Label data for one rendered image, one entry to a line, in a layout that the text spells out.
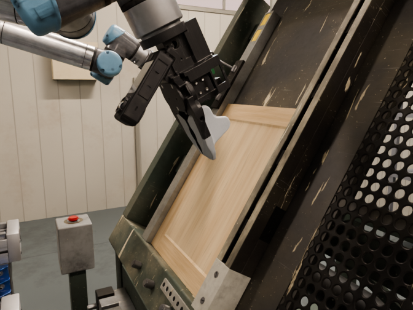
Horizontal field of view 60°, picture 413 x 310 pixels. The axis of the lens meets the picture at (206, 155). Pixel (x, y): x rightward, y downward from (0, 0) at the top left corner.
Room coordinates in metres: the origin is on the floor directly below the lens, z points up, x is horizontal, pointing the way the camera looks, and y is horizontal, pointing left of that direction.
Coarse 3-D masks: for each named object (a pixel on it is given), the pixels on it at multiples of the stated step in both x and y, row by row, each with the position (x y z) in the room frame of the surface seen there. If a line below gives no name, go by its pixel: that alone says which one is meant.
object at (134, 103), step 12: (156, 60) 0.51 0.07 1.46; (168, 60) 0.52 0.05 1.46; (144, 72) 0.51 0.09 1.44; (156, 72) 0.51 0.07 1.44; (132, 84) 0.54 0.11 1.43; (144, 84) 0.50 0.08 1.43; (156, 84) 0.51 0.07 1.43; (132, 96) 0.49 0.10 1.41; (144, 96) 0.50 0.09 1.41; (120, 108) 0.50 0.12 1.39; (132, 108) 0.49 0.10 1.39; (144, 108) 0.50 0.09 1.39; (120, 120) 0.49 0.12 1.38; (132, 120) 0.49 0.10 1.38
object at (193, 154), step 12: (276, 24) 1.40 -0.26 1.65; (264, 36) 1.37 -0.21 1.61; (252, 48) 1.35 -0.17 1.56; (252, 60) 1.35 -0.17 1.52; (240, 72) 1.33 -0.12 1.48; (240, 84) 1.33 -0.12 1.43; (228, 96) 1.31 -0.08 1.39; (192, 156) 1.24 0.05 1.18; (180, 168) 1.26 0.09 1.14; (180, 180) 1.22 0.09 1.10; (168, 192) 1.23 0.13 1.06; (168, 204) 1.20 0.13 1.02; (156, 216) 1.20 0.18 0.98; (156, 228) 1.18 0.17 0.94
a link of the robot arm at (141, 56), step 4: (140, 48) 1.28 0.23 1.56; (136, 52) 1.27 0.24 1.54; (140, 52) 1.28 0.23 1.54; (144, 52) 1.29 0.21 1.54; (148, 52) 1.30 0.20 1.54; (136, 56) 1.28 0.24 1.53; (140, 56) 1.28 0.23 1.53; (144, 56) 1.29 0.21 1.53; (148, 56) 1.30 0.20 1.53; (132, 60) 1.30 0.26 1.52; (136, 60) 1.29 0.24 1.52; (140, 60) 1.29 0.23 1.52; (144, 60) 1.29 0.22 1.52; (136, 64) 1.30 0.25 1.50; (140, 64) 1.30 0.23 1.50
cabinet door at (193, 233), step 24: (240, 120) 1.17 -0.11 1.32; (264, 120) 1.06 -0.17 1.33; (288, 120) 0.97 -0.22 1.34; (216, 144) 1.21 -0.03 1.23; (240, 144) 1.09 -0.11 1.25; (264, 144) 1.00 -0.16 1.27; (192, 168) 1.24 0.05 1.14; (216, 168) 1.12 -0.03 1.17; (240, 168) 1.02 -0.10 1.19; (264, 168) 0.94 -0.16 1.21; (192, 192) 1.15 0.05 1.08; (216, 192) 1.04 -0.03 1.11; (240, 192) 0.96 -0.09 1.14; (168, 216) 1.18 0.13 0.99; (192, 216) 1.07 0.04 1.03; (216, 216) 0.98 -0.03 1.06; (168, 240) 1.09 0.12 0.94; (192, 240) 1.00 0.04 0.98; (216, 240) 0.91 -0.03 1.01; (168, 264) 1.01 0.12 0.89; (192, 264) 0.93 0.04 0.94; (192, 288) 0.87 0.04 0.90
